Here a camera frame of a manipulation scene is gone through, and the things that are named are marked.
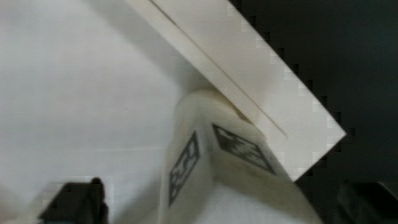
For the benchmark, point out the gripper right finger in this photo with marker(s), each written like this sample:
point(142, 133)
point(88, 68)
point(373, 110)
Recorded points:
point(366, 203)

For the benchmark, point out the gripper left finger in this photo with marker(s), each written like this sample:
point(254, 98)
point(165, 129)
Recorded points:
point(76, 206)

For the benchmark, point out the white table leg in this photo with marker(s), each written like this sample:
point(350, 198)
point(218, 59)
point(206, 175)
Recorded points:
point(225, 186)

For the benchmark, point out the white square table top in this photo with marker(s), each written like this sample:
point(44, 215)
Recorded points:
point(103, 60)

